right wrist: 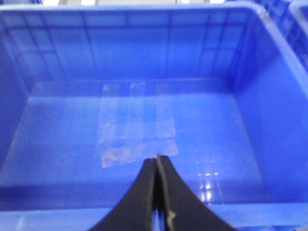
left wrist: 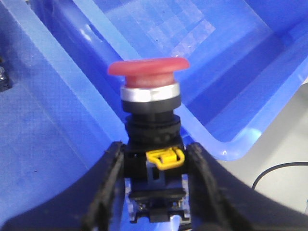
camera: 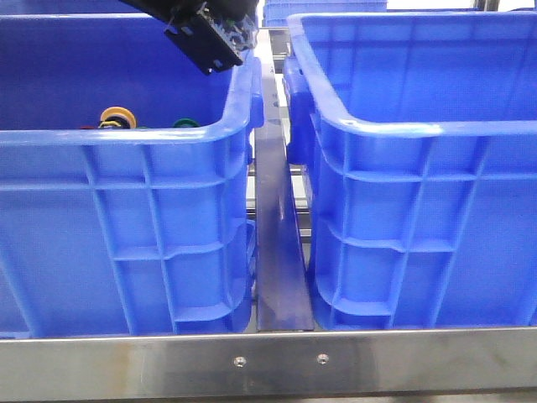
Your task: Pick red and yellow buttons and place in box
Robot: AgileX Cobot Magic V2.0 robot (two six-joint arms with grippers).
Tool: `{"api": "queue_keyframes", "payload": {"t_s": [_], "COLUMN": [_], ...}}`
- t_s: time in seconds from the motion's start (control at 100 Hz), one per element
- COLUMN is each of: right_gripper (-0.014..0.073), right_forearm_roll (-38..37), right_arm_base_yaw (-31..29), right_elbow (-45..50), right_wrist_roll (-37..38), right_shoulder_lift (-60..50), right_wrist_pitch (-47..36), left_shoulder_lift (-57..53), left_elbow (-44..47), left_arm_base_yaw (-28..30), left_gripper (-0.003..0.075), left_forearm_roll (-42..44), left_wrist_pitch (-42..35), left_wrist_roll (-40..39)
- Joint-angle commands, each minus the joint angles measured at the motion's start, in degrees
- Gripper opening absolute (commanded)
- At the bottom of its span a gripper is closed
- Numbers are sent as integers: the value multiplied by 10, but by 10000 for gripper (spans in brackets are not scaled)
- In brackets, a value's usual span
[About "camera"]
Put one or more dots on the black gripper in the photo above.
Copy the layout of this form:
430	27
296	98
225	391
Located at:
214	35

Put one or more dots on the yellow push button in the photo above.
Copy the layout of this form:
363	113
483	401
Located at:
117	117

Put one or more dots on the blue background crate tall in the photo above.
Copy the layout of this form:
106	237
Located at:
276	12

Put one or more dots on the green push button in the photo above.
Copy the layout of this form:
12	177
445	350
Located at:
186	123

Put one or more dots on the blue source crate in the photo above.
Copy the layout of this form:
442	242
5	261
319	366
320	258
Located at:
109	231

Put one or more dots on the blue target crate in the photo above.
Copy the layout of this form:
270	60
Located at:
418	135

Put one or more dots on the metal divider bar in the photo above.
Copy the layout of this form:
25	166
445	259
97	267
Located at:
283	299

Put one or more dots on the steel shelf rail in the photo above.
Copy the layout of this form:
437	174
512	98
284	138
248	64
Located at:
307	364

